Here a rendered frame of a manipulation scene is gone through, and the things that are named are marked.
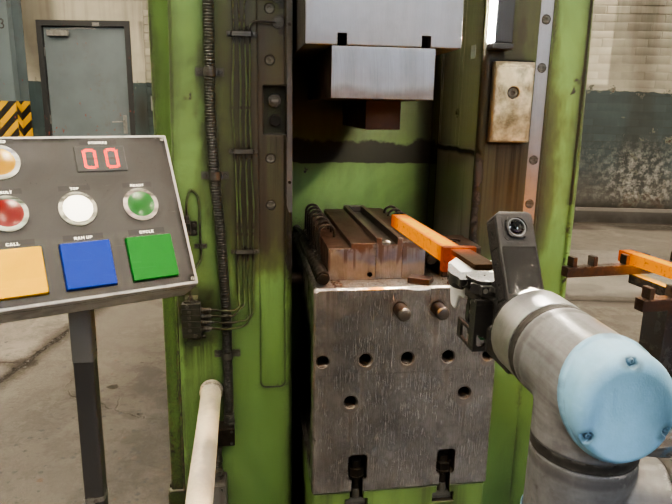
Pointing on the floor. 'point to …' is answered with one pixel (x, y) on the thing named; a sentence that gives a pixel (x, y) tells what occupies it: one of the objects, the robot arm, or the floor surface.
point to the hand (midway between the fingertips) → (463, 258)
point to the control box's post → (88, 402)
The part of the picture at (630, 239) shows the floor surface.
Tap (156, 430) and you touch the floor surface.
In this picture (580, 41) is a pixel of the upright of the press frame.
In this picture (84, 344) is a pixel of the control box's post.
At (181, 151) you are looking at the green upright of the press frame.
